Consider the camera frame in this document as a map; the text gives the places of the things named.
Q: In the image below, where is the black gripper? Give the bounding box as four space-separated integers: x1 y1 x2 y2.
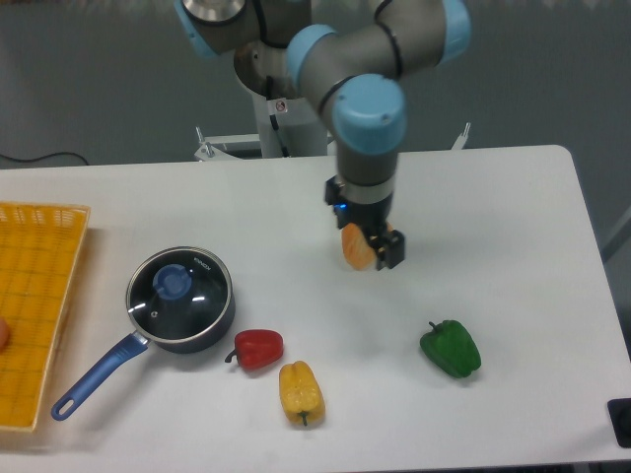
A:
324 176 405 270

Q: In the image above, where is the glass lid blue knob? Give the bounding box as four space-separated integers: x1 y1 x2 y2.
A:
126 246 236 353

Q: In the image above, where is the dark saucepan blue handle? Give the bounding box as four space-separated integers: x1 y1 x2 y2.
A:
50 245 237 422

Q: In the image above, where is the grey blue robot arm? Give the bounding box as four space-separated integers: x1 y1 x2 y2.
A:
175 1 471 268

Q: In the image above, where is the orange triangular bread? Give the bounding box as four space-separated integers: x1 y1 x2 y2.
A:
341 223 385 271

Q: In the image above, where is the green bell pepper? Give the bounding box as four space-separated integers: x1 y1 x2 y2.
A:
419 319 482 378

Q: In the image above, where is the red bell pepper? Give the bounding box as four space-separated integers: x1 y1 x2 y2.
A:
225 329 284 372

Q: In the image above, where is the yellow bell pepper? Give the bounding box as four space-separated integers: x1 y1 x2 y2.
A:
279 361 325 427

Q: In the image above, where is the black device at table edge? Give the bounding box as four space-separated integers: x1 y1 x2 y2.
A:
607 398 631 448

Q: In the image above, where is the yellow woven basket tray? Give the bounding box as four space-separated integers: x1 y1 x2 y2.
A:
1 201 91 432

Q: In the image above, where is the white metal bracket right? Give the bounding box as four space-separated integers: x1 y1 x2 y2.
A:
452 122 471 151

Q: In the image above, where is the black floor cable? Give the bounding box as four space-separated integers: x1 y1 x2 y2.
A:
0 151 91 167

